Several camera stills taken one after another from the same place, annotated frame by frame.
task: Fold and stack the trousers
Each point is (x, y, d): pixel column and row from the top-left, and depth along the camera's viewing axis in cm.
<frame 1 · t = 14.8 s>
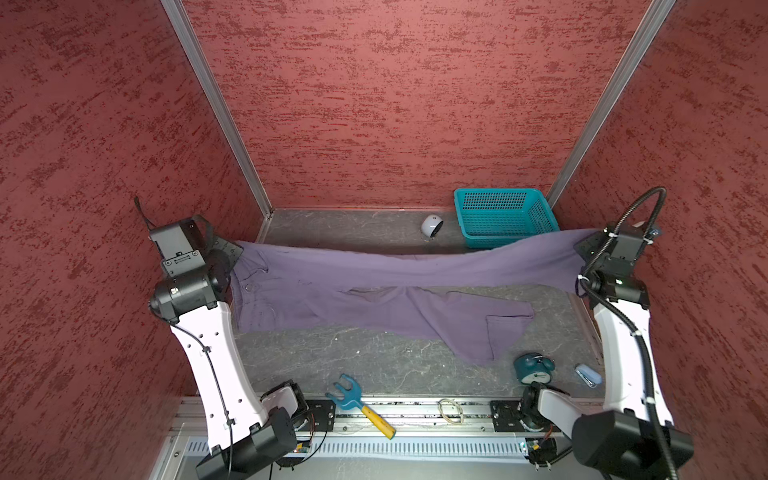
left hand: (230, 255, 65), fingers closed
right hand: (593, 244, 72), fingers closed
teal plastic basket: (490, 218, 122), on the table
white round mug: (431, 225, 109), point 8 cm above the table

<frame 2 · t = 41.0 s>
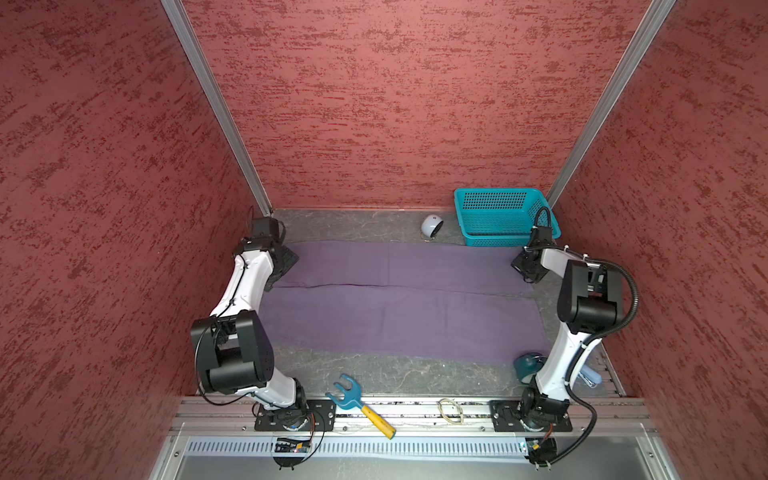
left hand: (282, 274, 87), fingers open
right hand: (521, 271, 103), fingers closed
the named things where they were.

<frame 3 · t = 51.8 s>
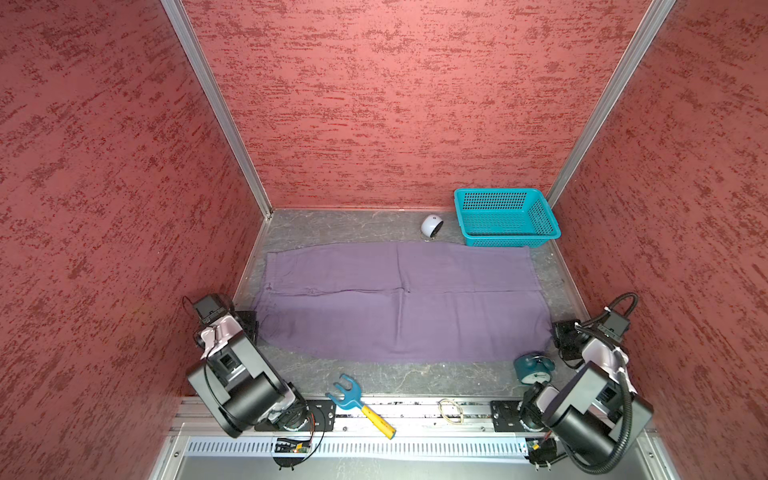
left hand: (259, 327, 87), fingers closed
right hand: (548, 328, 86), fingers closed
the named things where they were.

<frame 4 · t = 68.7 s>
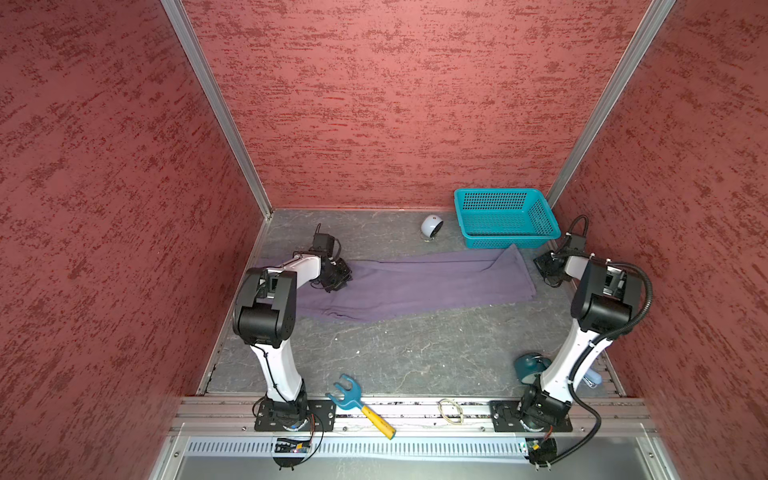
left hand: (350, 284, 98), fingers open
right hand: (537, 266, 104), fingers closed
the named things where they were.

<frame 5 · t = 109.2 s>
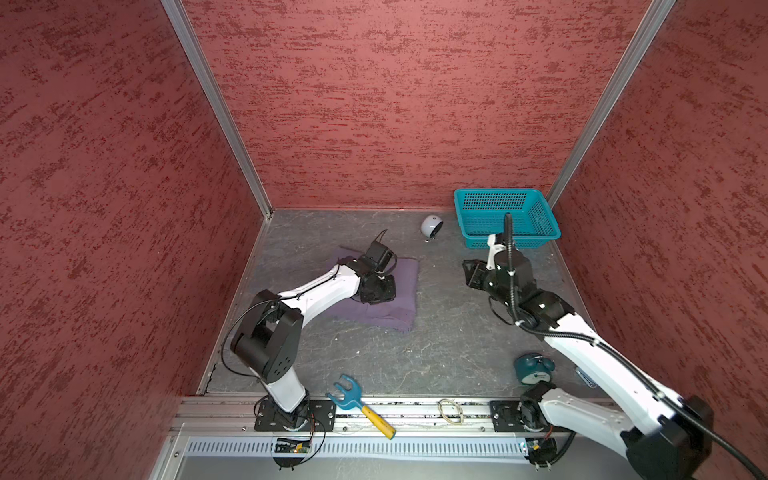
left hand: (390, 301, 87), fingers open
right hand: (463, 269, 78), fingers open
purple trousers: (396, 313, 93), on the table
the other named things where they were.

